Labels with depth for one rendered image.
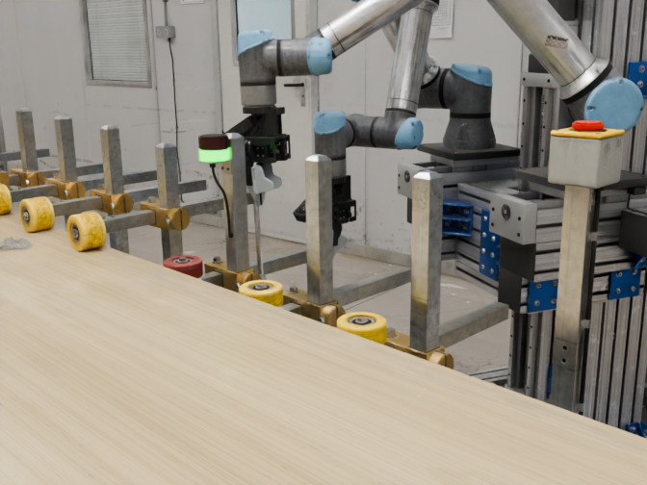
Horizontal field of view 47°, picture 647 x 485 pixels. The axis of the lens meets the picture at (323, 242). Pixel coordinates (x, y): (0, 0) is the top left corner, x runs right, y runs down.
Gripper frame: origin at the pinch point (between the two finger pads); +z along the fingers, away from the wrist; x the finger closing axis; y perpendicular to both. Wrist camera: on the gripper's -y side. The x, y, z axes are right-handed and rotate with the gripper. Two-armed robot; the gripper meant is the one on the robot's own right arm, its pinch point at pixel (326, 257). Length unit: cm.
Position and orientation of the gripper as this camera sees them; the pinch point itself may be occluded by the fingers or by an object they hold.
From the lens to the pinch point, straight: 184.7
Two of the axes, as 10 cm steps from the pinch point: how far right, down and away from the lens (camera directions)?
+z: 0.2, 9.6, 2.7
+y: 7.1, -2.1, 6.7
